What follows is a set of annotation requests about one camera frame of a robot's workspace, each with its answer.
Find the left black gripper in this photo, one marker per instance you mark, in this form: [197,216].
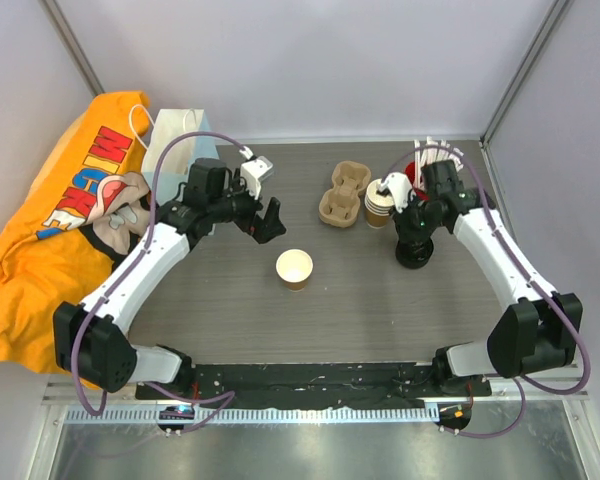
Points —
[261,229]

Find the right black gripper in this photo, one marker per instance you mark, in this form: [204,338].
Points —
[406,232]

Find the stack of paper cups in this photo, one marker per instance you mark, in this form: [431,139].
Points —
[378,206]

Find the single brown paper cup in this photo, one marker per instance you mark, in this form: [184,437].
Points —
[294,268]

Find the white blue paper bag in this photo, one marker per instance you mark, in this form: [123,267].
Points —
[155,134]

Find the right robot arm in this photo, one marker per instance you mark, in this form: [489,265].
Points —
[539,327]

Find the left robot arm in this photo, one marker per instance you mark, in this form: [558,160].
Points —
[92,336]

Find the red straw holder cup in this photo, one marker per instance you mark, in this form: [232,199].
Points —
[414,176]

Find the wrapped white straws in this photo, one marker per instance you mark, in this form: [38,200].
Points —
[432,151]

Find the stacked pulp cup carriers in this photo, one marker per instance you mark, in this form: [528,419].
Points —
[340,205]

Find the orange printed shirt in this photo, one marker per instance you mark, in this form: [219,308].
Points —
[84,213]

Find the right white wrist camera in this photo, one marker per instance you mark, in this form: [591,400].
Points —
[399,187]

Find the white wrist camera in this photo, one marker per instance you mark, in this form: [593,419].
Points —
[399,187]
[255,170]

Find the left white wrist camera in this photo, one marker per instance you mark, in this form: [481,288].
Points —
[255,170]

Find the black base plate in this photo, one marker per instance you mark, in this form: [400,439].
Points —
[321,386]

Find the white slotted cable duct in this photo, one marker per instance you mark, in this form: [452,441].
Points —
[174,414]

